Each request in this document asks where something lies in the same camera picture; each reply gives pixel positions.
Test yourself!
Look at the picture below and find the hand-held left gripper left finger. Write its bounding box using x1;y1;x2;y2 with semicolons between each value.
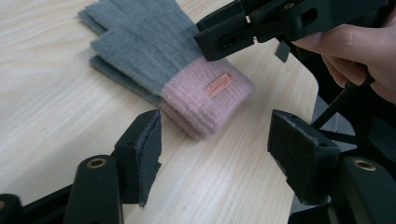
111;108;163;208

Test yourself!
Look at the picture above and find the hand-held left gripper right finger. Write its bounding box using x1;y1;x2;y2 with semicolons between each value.
266;108;343;207

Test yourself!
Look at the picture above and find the grey glove with pink cuff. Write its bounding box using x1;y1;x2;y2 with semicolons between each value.
78;0;257;140
89;55;200;142

